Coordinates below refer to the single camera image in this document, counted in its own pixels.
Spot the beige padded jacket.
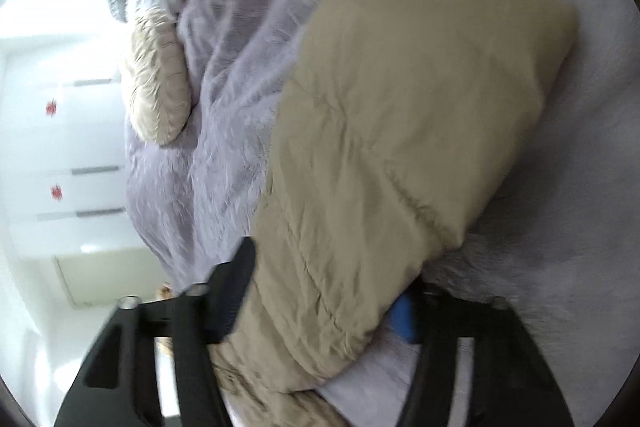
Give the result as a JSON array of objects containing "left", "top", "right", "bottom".
[{"left": 210, "top": 0, "right": 581, "bottom": 427}]

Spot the lavender bed sheet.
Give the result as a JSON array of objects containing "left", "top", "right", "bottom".
[{"left": 122, "top": 0, "right": 640, "bottom": 427}]

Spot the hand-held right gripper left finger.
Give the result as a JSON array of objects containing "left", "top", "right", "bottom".
[{"left": 54, "top": 237, "right": 258, "bottom": 427}]

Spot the beige quilted pillow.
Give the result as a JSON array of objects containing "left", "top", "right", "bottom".
[{"left": 122, "top": 7, "right": 193, "bottom": 145}]

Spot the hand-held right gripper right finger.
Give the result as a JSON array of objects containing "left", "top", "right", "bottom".
[{"left": 391, "top": 282, "right": 576, "bottom": 427}]

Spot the white wardrobe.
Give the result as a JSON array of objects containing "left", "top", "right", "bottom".
[{"left": 0, "top": 0, "right": 128, "bottom": 308}]

